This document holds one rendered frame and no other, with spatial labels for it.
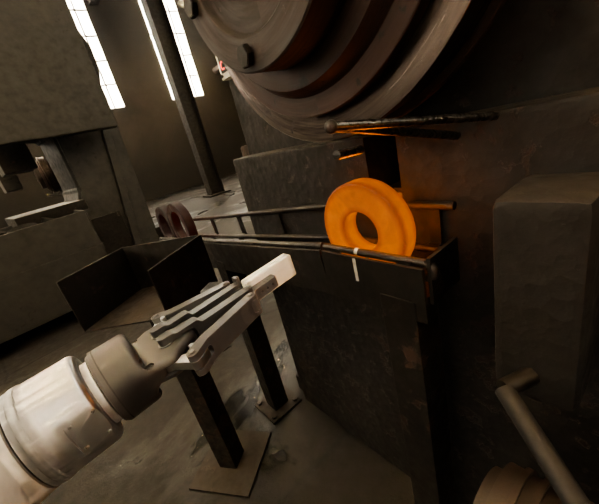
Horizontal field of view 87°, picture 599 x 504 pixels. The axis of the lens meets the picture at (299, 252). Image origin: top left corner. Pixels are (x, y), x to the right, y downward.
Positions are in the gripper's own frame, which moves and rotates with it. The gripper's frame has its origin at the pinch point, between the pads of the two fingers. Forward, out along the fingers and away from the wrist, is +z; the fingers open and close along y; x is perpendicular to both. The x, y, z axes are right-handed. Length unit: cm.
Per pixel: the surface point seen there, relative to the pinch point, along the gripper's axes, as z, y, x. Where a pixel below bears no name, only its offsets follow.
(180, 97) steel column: 288, -648, 106
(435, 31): 17.3, 15.4, 19.8
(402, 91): 16.9, 11.4, 15.7
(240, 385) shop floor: 7, -76, -75
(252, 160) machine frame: 26.3, -37.5, 9.5
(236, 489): -15, -40, -73
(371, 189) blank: 17.9, 3.7, 4.5
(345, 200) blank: 17.7, -1.5, 2.9
